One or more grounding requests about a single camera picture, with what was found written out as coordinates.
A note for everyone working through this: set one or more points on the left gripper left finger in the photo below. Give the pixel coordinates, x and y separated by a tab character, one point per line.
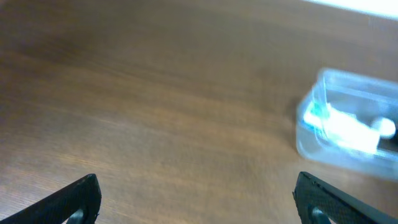
78	202

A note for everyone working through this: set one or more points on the clear plastic container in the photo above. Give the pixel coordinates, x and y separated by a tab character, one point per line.
368	98

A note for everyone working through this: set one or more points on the white Panadol box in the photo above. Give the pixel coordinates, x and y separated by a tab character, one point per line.
340	128

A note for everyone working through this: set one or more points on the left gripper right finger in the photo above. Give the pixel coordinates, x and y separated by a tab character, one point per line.
320	202

